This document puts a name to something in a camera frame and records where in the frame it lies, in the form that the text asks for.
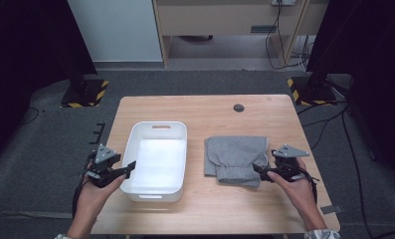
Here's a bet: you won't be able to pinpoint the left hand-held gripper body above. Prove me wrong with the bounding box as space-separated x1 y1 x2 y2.
85 143 123 189

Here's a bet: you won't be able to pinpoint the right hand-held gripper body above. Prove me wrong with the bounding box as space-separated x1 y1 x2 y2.
272 143 309 182

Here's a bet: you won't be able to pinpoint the white plastic bin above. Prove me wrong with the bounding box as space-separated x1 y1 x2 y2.
119 120 188 203

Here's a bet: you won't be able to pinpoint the grey shorts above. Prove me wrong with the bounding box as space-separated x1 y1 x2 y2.
203 134 270 188

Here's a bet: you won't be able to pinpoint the person's left hand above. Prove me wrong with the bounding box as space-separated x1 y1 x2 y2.
75 175 126 218

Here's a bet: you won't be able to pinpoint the person's right hand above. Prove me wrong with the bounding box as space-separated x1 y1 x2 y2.
267 158 323 227

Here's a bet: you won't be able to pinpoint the black tape floor marks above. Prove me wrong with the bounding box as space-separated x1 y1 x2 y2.
89 122 106 145

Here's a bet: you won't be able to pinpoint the grey tape strip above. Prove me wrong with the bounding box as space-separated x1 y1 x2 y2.
319 204 345 215

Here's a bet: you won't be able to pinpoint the striped black stand base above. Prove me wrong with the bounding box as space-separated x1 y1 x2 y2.
60 78 109 109
287 76 338 107

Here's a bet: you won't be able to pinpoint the white cabinet panel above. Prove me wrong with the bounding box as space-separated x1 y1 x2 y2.
68 0 163 63

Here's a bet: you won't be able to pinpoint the grey desk label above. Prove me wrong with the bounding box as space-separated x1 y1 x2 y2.
250 24 278 34

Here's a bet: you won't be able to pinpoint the black curtain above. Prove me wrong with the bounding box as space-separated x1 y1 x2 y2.
305 0 395 187
0 0 99 167

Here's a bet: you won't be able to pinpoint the light wooden desk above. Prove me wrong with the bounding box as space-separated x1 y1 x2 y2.
151 0 330 69

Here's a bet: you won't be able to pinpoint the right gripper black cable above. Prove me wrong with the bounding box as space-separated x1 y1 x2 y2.
297 165 319 204

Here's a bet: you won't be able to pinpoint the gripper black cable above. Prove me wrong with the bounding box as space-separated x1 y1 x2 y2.
71 150 97 218
297 165 319 204

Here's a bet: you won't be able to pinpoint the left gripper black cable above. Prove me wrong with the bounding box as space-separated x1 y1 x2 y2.
71 150 97 218

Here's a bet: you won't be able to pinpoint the thin black floor cable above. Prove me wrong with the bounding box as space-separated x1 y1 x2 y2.
19 107 41 125

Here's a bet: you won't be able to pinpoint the black hanging cable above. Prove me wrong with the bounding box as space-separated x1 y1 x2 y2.
265 3 315 71

